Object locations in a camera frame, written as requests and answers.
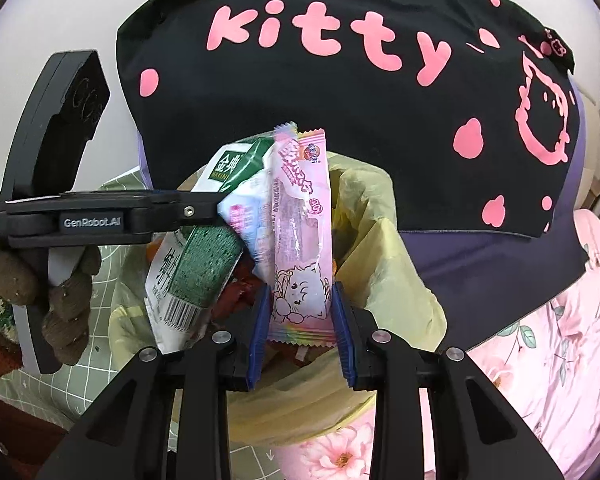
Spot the green grid table cloth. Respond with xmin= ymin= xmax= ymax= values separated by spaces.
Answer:
xmin=0 ymin=245 xmax=154 ymax=430

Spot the pink candy wrapper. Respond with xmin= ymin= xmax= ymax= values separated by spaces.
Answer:
xmin=268 ymin=129 xmax=336 ymax=347

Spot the red snack wrapper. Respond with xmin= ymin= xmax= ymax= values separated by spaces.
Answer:
xmin=212 ymin=254 xmax=263 ymax=322

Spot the black pink kitty bag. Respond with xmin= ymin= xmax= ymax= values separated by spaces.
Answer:
xmin=116 ymin=0 xmax=588 ymax=348

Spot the green white milk carton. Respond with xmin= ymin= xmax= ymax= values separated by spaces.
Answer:
xmin=145 ymin=132 xmax=274 ymax=354

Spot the yellow-green trash bag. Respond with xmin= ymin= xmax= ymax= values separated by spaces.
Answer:
xmin=108 ymin=153 xmax=446 ymax=448

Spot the orange snack bag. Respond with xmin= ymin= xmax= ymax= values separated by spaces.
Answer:
xmin=145 ymin=238 xmax=162 ymax=264

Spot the pink floral bedding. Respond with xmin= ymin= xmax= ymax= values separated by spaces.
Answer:
xmin=274 ymin=209 xmax=600 ymax=479

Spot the gloved left hand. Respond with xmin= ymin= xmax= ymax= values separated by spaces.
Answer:
xmin=0 ymin=246 xmax=102 ymax=366

